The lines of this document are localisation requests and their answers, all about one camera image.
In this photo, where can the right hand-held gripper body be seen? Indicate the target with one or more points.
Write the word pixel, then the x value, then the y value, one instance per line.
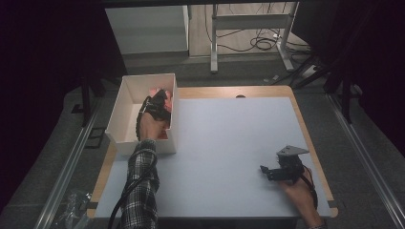
pixel 288 167

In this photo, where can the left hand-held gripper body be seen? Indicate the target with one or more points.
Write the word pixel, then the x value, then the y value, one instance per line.
pixel 158 106

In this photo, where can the white box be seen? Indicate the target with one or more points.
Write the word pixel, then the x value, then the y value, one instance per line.
pixel 127 111

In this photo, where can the person's left hand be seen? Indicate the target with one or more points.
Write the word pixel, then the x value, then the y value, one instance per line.
pixel 153 127

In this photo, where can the person's right hand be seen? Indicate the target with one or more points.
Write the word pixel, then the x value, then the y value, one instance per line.
pixel 297 191

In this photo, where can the light grey table mat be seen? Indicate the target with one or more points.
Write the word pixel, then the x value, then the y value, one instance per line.
pixel 229 143

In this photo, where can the wooden table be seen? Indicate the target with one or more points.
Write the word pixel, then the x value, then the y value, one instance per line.
pixel 207 92

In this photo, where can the black metal stand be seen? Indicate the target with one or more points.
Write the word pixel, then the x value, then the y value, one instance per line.
pixel 86 101
pixel 345 95

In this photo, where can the white cabinet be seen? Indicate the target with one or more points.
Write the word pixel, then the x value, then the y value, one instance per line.
pixel 149 28

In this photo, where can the clear plastic bag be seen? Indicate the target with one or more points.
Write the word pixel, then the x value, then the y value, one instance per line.
pixel 74 208

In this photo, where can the aluminium floor rail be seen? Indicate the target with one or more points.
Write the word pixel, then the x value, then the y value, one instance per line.
pixel 67 171
pixel 366 152

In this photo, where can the white metal desk frame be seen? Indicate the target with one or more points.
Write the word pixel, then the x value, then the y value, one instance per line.
pixel 251 22

